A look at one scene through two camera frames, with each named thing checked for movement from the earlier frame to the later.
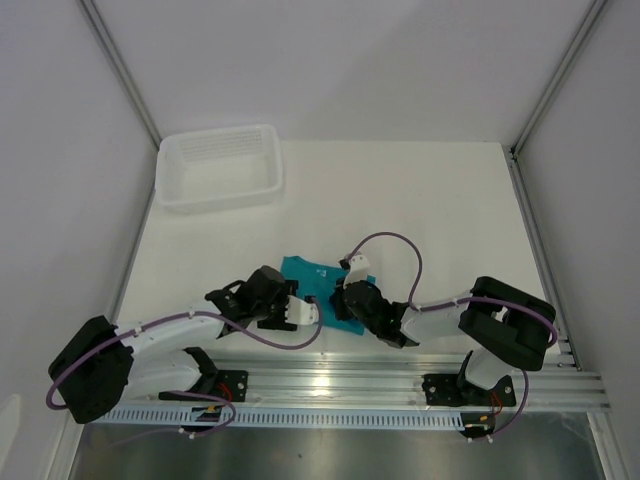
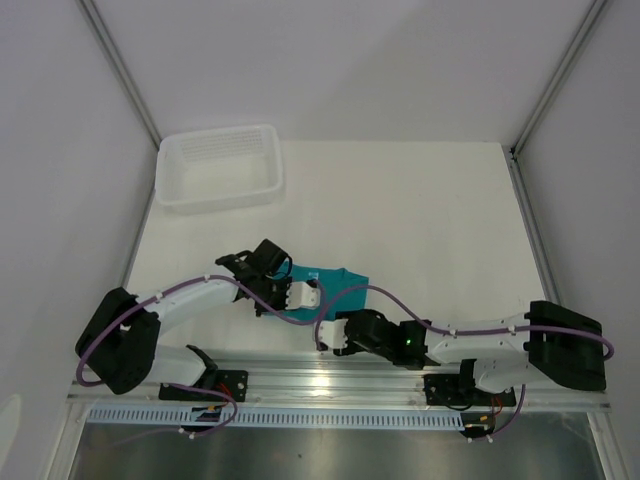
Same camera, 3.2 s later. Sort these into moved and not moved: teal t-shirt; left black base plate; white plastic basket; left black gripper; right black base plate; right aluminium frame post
Moved: left black gripper; teal t-shirt
Not moved: right black base plate; white plastic basket; right aluminium frame post; left black base plate
